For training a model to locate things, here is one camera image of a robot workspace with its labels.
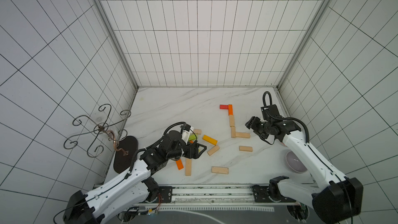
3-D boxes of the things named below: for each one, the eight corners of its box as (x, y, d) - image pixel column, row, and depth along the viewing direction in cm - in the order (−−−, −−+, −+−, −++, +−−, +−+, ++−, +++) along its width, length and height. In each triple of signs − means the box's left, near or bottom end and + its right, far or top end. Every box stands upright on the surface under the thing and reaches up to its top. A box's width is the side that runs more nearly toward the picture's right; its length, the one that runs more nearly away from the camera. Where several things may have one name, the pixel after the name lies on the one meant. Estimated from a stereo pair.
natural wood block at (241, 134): (235, 137, 95) (236, 135, 93) (235, 133, 97) (235, 131, 95) (249, 138, 95) (250, 136, 93) (249, 134, 96) (250, 132, 94)
